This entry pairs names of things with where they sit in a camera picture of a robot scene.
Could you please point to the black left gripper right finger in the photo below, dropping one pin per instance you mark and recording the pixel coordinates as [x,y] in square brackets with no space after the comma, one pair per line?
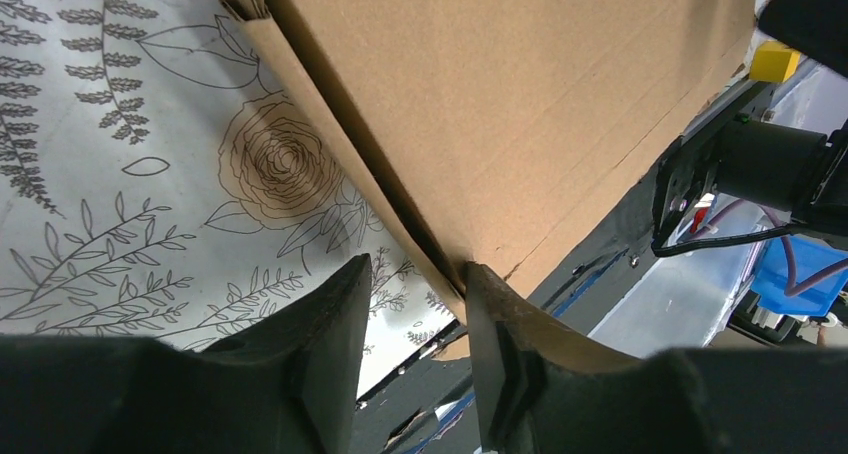
[761,400]

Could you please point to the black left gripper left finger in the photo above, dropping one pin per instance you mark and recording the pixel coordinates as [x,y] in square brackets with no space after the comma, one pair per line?
[287,384]

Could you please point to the brown cardboard box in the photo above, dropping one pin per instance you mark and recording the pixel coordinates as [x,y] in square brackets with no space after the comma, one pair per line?
[497,131]

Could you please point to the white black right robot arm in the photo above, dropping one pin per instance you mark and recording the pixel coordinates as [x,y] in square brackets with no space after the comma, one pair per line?
[791,170]

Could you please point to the floral patterned table mat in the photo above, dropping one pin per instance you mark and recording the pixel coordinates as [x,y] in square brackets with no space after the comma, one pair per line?
[156,180]

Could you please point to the blue bin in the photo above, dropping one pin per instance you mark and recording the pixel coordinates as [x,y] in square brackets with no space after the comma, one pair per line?
[771,277]

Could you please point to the yellow block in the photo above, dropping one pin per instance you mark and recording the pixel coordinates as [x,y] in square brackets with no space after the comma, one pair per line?
[774,62]

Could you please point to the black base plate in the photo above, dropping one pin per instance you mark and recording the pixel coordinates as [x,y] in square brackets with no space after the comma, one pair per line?
[533,382]

